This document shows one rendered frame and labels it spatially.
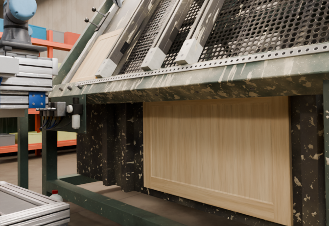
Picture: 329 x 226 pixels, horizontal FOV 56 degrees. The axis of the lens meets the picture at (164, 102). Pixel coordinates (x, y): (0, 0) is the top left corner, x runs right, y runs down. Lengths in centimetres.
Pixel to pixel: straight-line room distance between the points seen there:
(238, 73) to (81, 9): 603
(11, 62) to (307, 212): 135
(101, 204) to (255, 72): 122
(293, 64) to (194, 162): 77
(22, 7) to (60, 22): 602
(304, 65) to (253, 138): 47
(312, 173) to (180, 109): 72
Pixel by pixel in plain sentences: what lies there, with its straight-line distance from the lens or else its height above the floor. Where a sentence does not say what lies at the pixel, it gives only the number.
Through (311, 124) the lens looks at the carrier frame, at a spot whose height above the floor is 65.
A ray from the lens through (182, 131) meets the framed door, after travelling 164.
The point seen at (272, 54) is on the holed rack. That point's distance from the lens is 112.
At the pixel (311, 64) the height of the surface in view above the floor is 84.
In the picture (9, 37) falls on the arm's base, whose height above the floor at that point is 107.
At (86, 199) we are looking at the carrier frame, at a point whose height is 16.
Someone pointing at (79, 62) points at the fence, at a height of 107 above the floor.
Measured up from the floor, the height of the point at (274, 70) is 83.
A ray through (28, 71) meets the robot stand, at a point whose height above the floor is 91.
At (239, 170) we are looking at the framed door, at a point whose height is 44.
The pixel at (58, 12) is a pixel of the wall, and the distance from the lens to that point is 775.
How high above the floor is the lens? 71
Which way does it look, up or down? 1 degrees up
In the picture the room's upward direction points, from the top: 1 degrees counter-clockwise
